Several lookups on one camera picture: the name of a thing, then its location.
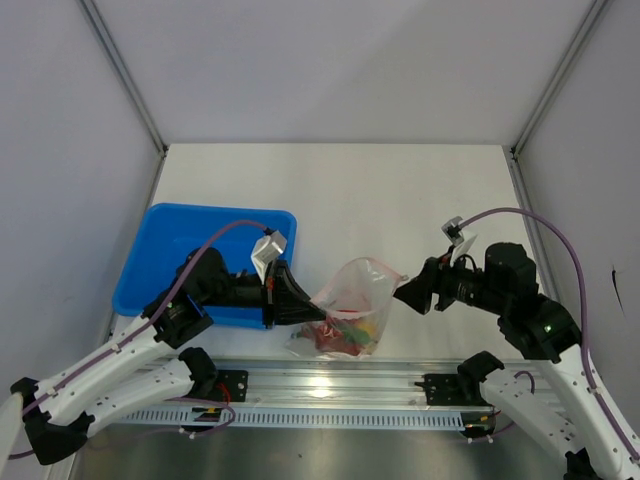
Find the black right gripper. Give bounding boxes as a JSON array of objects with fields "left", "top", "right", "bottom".
[{"left": 391, "top": 244, "right": 508, "bottom": 314}]

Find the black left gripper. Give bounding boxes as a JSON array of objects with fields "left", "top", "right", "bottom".
[{"left": 200, "top": 257, "right": 326, "bottom": 329}]

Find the red toy lobster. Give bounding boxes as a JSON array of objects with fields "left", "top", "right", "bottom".
[{"left": 296, "top": 320, "right": 370, "bottom": 356}]

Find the clear pink zip top bag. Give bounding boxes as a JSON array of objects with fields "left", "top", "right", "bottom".
[{"left": 286, "top": 257, "right": 404, "bottom": 358}]

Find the blue plastic bin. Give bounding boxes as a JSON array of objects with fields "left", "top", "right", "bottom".
[{"left": 112, "top": 203, "right": 297, "bottom": 330}]

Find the green toy chili pepper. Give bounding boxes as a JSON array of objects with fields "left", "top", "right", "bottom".
[{"left": 341, "top": 325, "right": 371, "bottom": 345}]

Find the orange yellow toy mango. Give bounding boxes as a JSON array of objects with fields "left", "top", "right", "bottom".
[{"left": 359, "top": 323, "right": 379, "bottom": 338}]

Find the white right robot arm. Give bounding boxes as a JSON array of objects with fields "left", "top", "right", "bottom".
[{"left": 394, "top": 243, "right": 639, "bottom": 479}]

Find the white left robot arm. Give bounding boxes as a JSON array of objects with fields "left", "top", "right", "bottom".
[{"left": 11, "top": 247, "right": 325, "bottom": 465}]

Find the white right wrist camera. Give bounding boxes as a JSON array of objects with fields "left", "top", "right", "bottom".
[{"left": 441, "top": 216, "right": 477, "bottom": 264}]

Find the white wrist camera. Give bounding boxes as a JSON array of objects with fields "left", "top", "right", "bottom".
[
  {"left": 441, "top": 216, "right": 477, "bottom": 264},
  {"left": 251, "top": 229, "right": 287, "bottom": 281}
]

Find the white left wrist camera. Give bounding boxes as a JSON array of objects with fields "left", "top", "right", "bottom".
[{"left": 251, "top": 229, "right": 287, "bottom": 281}]

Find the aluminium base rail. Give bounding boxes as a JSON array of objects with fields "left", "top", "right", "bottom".
[{"left": 114, "top": 357, "right": 571, "bottom": 414}]

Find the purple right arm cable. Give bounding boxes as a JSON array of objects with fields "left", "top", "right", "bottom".
[{"left": 449, "top": 208, "right": 640, "bottom": 461}]

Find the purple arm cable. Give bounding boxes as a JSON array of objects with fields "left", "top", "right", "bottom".
[
  {"left": 9, "top": 219, "right": 274, "bottom": 460},
  {"left": 449, "top": 208, "right": 640, "bottom": 461}
]

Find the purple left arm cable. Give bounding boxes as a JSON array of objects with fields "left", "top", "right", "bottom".
[{"left": 9, "top": 219, "right": 274, "bottom": 460}]

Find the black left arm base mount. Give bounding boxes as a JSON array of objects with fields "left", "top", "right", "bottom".
[{"left": 185, "top": 369, "right": 249, "bottom": 403}]

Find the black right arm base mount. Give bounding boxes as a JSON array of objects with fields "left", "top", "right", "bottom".
[{"left": 414, "top": 373, "right": 490, "bottom": 407}]

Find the slotted white cable duct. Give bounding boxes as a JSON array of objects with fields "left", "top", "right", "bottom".
[{"left": 118, "top": 405, "right": 465, "bottom": 432}]

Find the right aluminium frame post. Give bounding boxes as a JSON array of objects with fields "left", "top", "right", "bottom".
[{"left": 510, "top": 0, "right": 614, "bottom": 160}]

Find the aluminium frame post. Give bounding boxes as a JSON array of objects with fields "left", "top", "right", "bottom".
[
  {"left": 76, "top": 0, "right": 168, "bottom": 156},
  {"left": 510, "top": 0, "right": 614, "bottom": 160}
]

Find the left aluminium frame post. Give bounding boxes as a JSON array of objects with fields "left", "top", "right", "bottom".
[{"left": 76, "top": 0, "right": 168, "bottom": 156}]

